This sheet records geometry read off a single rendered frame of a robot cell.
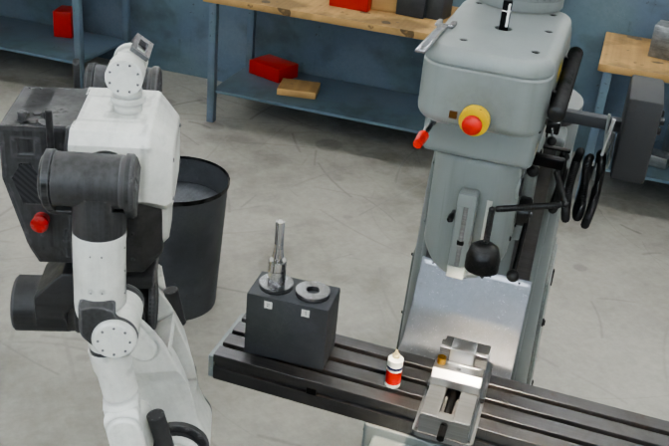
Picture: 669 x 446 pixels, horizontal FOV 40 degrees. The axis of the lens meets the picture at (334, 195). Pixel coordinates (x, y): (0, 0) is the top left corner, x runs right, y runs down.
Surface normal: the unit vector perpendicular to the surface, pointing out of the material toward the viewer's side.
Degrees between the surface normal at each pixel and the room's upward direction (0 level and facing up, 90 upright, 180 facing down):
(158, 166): 85
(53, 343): 0
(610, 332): 0
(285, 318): 90
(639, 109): 90
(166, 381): 115
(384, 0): 90
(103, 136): 41
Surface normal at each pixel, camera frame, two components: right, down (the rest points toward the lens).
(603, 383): 0.08, -0.89
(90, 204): 0.07, 0.46
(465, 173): -0.31, 0.40
